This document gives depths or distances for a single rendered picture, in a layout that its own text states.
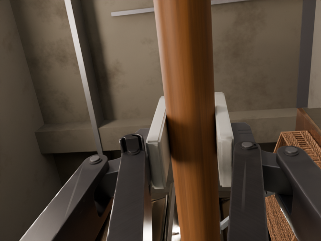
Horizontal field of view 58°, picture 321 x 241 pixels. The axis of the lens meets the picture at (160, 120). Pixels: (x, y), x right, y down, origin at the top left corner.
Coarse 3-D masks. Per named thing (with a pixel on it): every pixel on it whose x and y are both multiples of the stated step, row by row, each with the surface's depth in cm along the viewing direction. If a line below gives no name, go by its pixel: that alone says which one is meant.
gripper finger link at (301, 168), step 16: (288, 160) 12; (304, 160) 12; (288, 176) 12; (304, 176) 11; (320, 176) 11; (304, 192) 10; (320, 192) 10; (288, 208) 12; (304, 208) 10; (320, 208) 10; (304, 224) 11; (320, 224) 9; (304, 240) 11; (320, 240) 9
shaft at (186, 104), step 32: (160, 0) 14; (192, 0) 14; (160, 32) 15; (192, 32) 15; (160, 64) 16; (192, 64) 15; (192, 96) 16; (192, 128) 17; (192, 160) 18; (192, 192) 19; (192, 224) 20
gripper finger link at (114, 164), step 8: (144, 128) 18; (144, 136) 17; (144, 144) 16; (112, 160) 15; (112, 168) 14; (104, 176) 14; (112, 176) 14; (104, 184) 14; (112, 184) 14; (96, 192) 14; (104, 192) 14; (112, 192) 14
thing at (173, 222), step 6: (174, 192) 187; (174, 198) 182; (174, 204) 177; (174, 210) 174; (174, 216) 171; (174, 222) 167; (174, 228) 165; (168, 234) 157; (174, 234) 162; (168, 240) 153; (174, 240) 159; (180, 240) 173
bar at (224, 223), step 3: (267, 192) 116; (270, 192) 116; (267, 195) 119; (270, 195) 119; (228, 216) 127; (225, 219) 127; (228, 219) 126; (222, 222) 128; (225, 222) 126; (222, 225) 127; (225, 225) 127; (222, 228) 128
